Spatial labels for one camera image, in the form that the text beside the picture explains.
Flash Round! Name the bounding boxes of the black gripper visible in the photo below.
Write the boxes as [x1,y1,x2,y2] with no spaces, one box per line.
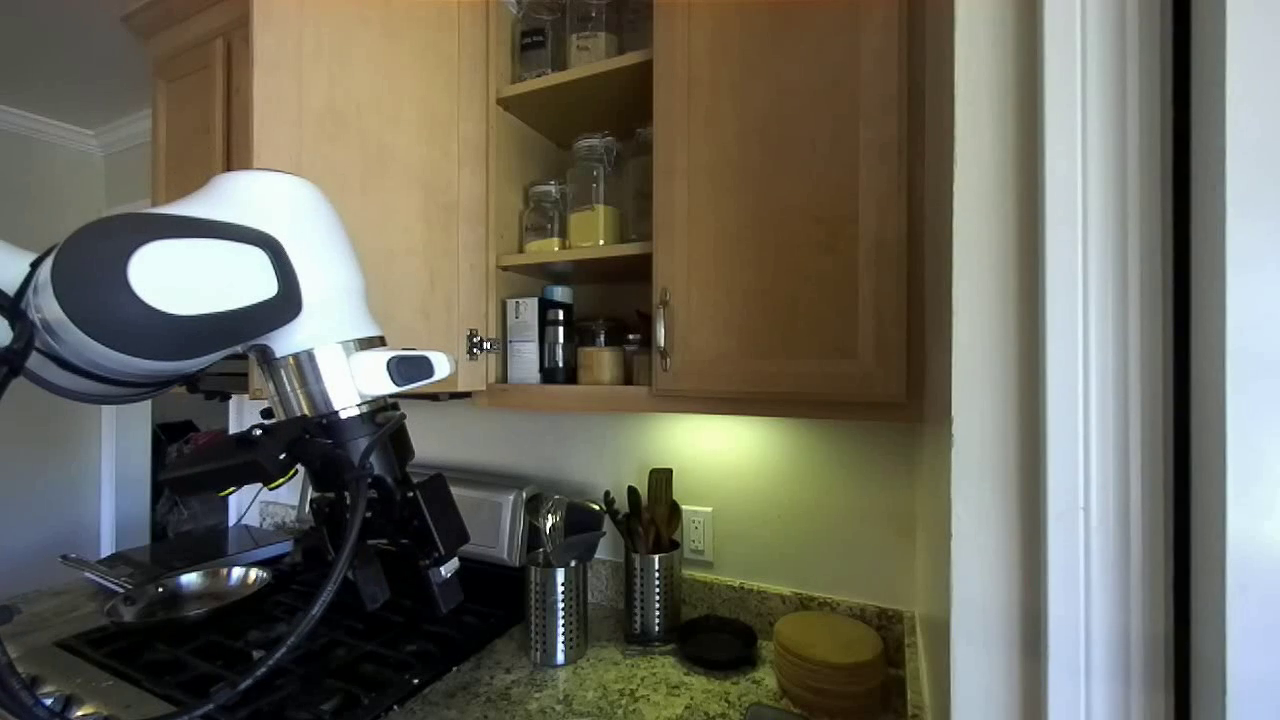
[310,403,469,620]

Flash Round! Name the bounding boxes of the light wooden cabinet door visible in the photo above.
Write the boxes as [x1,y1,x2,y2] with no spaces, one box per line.
[646,0,918,414]
[249,0,498,400]

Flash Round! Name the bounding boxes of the steel and black stove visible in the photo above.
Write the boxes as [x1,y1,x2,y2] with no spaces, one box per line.
[53,462,539,720]

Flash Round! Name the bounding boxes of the steel utensil holder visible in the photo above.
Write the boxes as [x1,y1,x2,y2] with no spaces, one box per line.
[618,542,688,648]
[524,554,596,674]

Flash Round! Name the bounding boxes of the black nylon turner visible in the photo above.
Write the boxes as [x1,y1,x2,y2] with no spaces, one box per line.
[596,486,633,554]

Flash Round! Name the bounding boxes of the wooden spatula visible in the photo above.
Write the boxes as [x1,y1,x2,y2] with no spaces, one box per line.
[642,465,680,554]

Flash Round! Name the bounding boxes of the white cardboard box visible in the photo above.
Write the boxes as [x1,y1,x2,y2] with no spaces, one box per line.
[498,294,542,387]

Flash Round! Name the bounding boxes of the round wooden container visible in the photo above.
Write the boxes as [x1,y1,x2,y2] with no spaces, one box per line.
[572,326,628,387]

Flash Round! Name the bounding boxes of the black round dish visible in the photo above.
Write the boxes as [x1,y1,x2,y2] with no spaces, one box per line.
[671,613,762,678]

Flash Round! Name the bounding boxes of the small brown jar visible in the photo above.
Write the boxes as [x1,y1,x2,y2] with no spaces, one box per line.
[618,312,657,387]

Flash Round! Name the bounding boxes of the small glass jar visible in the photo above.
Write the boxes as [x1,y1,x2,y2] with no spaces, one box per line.
[514,178,572,259]

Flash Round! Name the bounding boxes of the glass jar yellow contents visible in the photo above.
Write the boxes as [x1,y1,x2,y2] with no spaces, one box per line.
[565,131,628,253]

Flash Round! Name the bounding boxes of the clear glass storage jar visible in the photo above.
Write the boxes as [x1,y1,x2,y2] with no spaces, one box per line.
[565,0,618,72]
[507,0,572,79]

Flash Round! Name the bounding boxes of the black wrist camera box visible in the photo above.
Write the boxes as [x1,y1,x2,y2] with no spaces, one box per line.
[405,468,477,569]

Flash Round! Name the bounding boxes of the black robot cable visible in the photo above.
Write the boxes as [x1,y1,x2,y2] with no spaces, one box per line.
[154,424,382,720]

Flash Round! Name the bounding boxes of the white wall outlet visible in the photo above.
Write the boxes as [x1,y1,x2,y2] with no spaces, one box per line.
[676,499,720,569]

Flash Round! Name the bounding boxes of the metal cabinet door handle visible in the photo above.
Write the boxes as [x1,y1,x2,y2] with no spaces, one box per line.
[646,287,676,375]

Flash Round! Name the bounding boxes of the small wooden wall cabinet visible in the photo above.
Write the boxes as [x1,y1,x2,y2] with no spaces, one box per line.
[119,0,256,214]

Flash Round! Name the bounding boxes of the wooden wall cabinet with shelves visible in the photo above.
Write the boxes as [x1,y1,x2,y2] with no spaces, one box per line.
[481,0,960,424]

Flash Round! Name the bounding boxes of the white door frame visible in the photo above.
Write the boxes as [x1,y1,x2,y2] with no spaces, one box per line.
[1036,0,1178,720]

